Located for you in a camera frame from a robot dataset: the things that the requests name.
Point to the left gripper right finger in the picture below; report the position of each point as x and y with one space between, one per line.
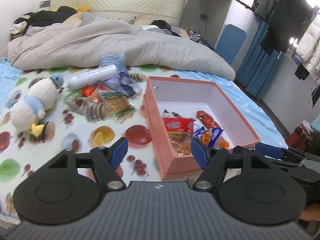
213 163

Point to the white cylindrical tube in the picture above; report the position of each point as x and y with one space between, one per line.
91 77

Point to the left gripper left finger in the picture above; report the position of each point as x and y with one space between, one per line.
105 161

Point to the white hanging coat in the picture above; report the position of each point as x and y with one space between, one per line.
308 47

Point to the duck plush toy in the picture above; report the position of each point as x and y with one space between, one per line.
27 113

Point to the fruit print tablecloth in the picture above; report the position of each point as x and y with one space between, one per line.
21 155

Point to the black hanging jacket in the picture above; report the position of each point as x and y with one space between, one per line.
290 19

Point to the blue peanut snack bag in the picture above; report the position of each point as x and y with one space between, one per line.
209 137

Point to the blue curtain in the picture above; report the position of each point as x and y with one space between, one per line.
258 69

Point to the green label snack bag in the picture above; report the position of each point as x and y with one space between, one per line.
116 103

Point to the silver white snack bag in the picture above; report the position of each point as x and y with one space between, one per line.
77 104

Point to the blue crumpled bag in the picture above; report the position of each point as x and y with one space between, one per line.
122 82

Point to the grey duvet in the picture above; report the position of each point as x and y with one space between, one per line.
65 45

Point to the red wrapper snack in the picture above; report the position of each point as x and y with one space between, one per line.
207 120

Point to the red spicy strips snack bag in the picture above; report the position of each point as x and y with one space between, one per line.
180 132

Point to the black clothes pile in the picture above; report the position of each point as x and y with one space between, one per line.
45 18

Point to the blue chair back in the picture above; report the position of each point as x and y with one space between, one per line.
230 42

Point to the beige padded headboard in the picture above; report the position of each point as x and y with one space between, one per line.
170 11

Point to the orange snack bag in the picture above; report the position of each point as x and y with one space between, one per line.
222 143

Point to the right hand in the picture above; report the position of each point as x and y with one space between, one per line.
311 212

